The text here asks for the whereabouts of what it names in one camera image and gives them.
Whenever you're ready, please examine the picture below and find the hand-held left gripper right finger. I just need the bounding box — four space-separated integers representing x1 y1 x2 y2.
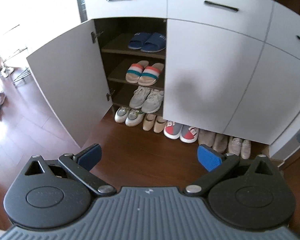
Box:
183 144 278 197

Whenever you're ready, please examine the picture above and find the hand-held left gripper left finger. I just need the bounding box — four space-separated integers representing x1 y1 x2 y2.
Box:
24 144 115 197

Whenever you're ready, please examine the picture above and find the beige quilted slipper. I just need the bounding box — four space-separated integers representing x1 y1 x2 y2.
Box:
212 133 228 153
198 128 217 147

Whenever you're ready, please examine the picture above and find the beige patent loafer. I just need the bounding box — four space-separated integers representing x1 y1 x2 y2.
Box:
240 139 252 160
227 137 243 157

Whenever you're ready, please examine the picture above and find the red grey fleece slipper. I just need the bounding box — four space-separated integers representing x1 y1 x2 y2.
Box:
163 120 183 140
180 126 199 144

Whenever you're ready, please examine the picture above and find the white silver shoe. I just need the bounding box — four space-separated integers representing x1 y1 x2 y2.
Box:
125 109 143 127

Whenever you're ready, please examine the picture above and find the white mesh sneaker coral lining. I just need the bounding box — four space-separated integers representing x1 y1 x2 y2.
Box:
129 86 151 109
142 89 164 114

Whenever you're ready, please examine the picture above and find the white shoe cabinet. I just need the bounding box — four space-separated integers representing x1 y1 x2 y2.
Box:
79 0 300 160
26 20 113 148

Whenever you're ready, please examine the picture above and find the striped slide sandal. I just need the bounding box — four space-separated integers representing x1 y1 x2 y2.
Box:
138 63 165 86
125 60 150 83

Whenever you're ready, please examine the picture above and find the blue slide sandal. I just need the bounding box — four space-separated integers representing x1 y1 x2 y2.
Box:
141 32 167 53
128 32 152 50

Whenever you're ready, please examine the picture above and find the black metal rack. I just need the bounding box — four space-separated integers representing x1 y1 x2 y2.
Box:
2 25 32 85

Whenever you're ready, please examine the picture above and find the row of shoes by wall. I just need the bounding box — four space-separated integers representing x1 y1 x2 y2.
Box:
0 66 15 78

